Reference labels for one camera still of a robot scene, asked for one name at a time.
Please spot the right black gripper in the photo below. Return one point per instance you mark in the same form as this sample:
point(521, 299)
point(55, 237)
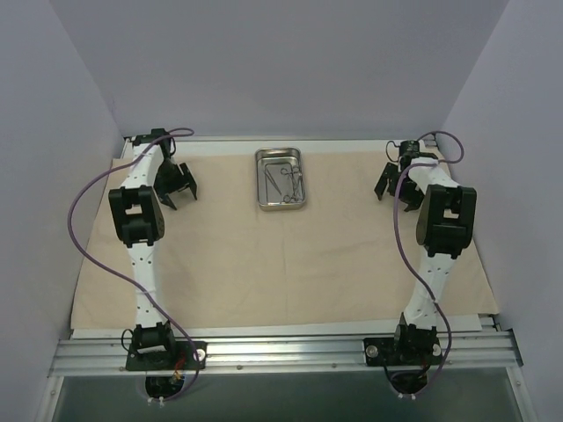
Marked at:
point(397, 186)

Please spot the steel instrument tray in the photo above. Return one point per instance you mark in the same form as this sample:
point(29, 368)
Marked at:
point(267, 198)

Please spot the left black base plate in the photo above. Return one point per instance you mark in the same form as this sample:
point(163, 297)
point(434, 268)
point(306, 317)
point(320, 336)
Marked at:
point(183, 356)

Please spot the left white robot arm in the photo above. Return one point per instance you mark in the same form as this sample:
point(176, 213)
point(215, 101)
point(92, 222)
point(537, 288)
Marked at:
point(139, 223)

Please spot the beige cloth surgical kit roll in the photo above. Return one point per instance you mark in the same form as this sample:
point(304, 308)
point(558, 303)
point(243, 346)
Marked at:
point(224, 262)

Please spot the steel tweezers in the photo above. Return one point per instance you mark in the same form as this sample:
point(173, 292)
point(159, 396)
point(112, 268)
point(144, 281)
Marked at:
point(271, 179)

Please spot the back aluminium rail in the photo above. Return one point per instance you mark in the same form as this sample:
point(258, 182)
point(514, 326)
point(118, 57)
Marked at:
point(275, 138)

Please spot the aluminium front rail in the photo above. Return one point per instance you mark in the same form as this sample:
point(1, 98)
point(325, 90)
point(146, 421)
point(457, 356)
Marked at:
point(253, 355)

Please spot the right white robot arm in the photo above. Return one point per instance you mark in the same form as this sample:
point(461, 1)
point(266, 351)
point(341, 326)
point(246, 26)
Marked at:
point(408, 334)

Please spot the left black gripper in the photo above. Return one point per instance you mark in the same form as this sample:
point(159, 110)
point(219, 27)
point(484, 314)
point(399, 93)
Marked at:
point(177, 183)

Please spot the steel surgical scissors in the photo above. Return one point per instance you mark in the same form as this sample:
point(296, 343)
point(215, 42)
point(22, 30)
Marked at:
point(300, 180)

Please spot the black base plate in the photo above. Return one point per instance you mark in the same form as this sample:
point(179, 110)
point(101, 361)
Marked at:
point(379, 352)
point(183, 356)

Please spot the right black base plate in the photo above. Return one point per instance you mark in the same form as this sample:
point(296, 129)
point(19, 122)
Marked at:
point(379, 352)

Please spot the steel forceps clamp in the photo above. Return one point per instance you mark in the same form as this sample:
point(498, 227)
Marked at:
point(290, 177)

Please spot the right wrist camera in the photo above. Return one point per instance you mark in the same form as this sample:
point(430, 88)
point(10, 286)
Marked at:
point(408, 149)

